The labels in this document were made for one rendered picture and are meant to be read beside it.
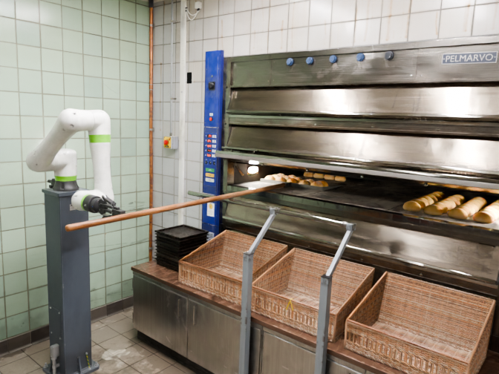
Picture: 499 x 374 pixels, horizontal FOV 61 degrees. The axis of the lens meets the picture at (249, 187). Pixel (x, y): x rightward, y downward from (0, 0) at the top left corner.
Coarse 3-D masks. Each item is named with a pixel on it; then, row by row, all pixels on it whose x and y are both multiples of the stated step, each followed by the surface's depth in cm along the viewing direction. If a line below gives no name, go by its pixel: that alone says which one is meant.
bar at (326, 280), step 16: (192, 192) 283; (256, 208) 249; (272, 208) 241; (336, 224) 216; (352, 224) 210; (256, 240) 233; (336, 256) 204; (320, 288) 199; (320, 304) 200; (320, 320) 201; (240, 336) 236; (320, 336) 202; (240, 352) 237; (320, 352) 203; (240, 368) 238; (320, 368) 204
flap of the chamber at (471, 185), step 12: (216, 156) 297; (228, 156) 290; (240, 156) 283; (300, 168) 271; (312, 168) 255; (324, 168) 243; (336, 168) 238; (348, 168) 234; (396, 180) 233; (408, 180) 220; (420, 180) 209; (432, 180) 206; (444, 180) 202; (456, 180) 199; (492, 192) 204
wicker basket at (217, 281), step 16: (224, 240) 312; (240, 240) 303; (192, 256) 287; (208, 256) 300; (224, 256) 310; (240, 256) 301; (256, 256) 293; (272, 256) 285; (192, 272) 272; (208, 272) 262; (224, 272) 298; (240, 272) 299; (256, 272) 255; (208, 288) 264; (224, 288) 255; (240, 288) 247; (240, 304) 248
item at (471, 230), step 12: (264, 192) 291; (276, 192) 290; (312, 204) 268; (324, 204) 262; (336, 204) 257; (348, 204) 257; (372, 216) 243; (384, 216) 238; (396, 216) 234; (408, 216) 230; (444, 228) 218; (456, 228) 215; (468, 228) 211; (480, 228) 209
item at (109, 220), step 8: (280, 184) 308; (240, 192) 270; (248, 192) 276; (256, 192) 284; (192, 200) 237; (200, 200) 241; (208, 200) 245; (216, 200) 252; (160, 208) 217; (168, 208) 221; (176, 208) 226; (112, 216) 195; (120, 216) 198; (128, 216) 201; (136, 216) 205; (72, 224) 179; (80, 224) 181; (88, 224) 184; (96, 224) 187
